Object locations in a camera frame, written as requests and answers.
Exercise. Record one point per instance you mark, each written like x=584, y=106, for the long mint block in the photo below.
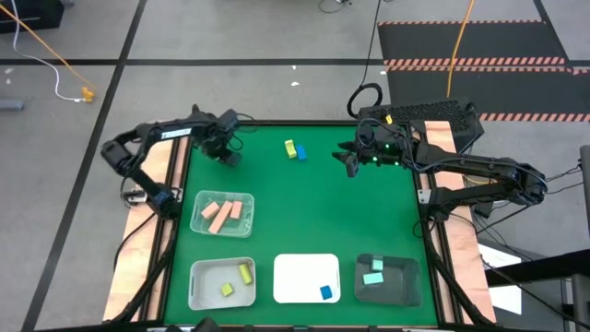
x=373, y=278

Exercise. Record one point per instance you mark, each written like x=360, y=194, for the green table mat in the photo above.
x=332, y=207

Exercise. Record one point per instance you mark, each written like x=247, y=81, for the clear plastic bin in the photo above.
x=244, y=228

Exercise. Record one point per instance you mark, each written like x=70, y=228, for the yellow arch block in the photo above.
x=290, y=150

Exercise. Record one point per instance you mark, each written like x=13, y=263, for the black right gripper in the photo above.
x=382, y=143

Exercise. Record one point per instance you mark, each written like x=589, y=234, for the dark grey plastic bin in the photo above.
x=401, y=286

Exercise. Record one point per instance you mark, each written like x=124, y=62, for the grey metal stand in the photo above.
x=581, y=304

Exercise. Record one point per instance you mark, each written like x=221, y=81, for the white paper sheet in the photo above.
x=504, y=295

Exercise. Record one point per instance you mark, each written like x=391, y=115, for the long orange block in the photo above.
x=220, y=217

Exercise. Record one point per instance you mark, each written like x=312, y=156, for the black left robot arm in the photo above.
x=115, y=154

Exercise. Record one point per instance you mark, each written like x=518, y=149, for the mint cube block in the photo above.
x=377, y=265

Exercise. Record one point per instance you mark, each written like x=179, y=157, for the small blue block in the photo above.
x=326, y=292

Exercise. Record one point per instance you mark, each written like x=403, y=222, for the black metal beam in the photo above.
x=553, y=265

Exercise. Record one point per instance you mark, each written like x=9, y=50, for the small grey floor object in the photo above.
x=10, y=104

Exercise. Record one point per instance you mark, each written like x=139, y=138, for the pink block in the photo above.
x=209, y=210

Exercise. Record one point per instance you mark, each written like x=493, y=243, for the yellow floor plug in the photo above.
x=87, y=95

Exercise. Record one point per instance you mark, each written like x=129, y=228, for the black equipment case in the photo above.
x=27, y=14

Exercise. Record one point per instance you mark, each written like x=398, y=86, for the blue rectangular block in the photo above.
x=301, y=152

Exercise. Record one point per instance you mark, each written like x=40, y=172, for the yellow cylinder block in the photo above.
x=245, y=274

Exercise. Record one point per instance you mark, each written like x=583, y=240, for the light grey plastic bin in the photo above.
x=207, y=286

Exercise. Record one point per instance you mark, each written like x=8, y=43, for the small yellow cube block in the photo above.
x=227, y=289

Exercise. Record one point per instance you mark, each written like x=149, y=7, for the wooden side board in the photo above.
x=475, y=286
x=138, y=276

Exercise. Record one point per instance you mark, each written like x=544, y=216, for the grey metal post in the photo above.
x=585, y=184

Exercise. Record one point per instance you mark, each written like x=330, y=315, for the white plastic bin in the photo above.
x=299, y=276

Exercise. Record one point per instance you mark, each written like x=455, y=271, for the short orange block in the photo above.
x=236, y=209

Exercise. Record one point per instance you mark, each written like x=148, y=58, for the black perforated box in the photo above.
x=415, y=110

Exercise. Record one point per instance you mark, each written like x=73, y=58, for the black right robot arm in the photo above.
x=484, y=166

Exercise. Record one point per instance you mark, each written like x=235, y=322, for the black hazard-striped floor mat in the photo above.
x=484, y=41

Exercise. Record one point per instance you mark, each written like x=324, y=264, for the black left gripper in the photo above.
x=214, y=133

